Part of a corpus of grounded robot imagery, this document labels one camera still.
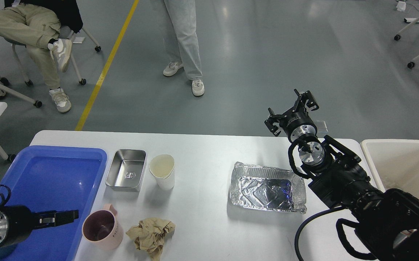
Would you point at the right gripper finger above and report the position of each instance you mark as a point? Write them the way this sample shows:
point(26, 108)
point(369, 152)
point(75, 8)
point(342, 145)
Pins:
point(275, 122)
point(304, 103)

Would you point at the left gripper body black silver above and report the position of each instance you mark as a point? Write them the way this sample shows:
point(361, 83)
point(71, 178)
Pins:
point(16, 224)

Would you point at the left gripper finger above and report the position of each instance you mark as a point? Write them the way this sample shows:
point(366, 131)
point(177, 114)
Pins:
point(56, 218)

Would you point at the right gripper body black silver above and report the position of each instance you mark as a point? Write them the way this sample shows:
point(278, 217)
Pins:
point(298, 125)

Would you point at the pink mug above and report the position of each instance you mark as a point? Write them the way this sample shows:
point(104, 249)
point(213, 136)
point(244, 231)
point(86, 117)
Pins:
point(102, 228)

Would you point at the stainless steel rectangular container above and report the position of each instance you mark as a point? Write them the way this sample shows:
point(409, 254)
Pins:
point(127, 170)

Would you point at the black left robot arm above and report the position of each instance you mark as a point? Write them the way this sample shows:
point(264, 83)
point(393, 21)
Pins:
point(5, 195)

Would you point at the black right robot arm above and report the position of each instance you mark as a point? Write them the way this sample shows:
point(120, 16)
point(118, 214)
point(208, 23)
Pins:
point(387, 223)

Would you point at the clear floor marker plate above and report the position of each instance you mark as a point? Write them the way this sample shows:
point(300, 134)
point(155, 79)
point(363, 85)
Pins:
point(321, 126)

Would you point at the blue plastic tray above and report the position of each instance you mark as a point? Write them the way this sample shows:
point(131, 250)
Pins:
point(45, 178)

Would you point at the aluminium foil tray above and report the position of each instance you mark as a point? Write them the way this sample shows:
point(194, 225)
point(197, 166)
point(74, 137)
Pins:
point(266, 188)

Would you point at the crumpled brown paper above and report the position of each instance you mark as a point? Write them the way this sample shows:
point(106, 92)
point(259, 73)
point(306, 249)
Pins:
point(149, 236)

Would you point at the white paper cup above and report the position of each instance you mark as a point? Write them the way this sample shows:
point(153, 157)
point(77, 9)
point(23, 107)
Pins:
point(162, 169)

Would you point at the white plastic bin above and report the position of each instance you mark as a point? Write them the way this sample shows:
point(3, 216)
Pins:
point(393, 163)

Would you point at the standing person grey jeans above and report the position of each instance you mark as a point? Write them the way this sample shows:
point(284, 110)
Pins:
point(183, 17)

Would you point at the seated person khaki trousers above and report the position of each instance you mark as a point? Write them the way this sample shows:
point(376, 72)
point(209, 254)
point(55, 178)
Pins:
point(37, 25)

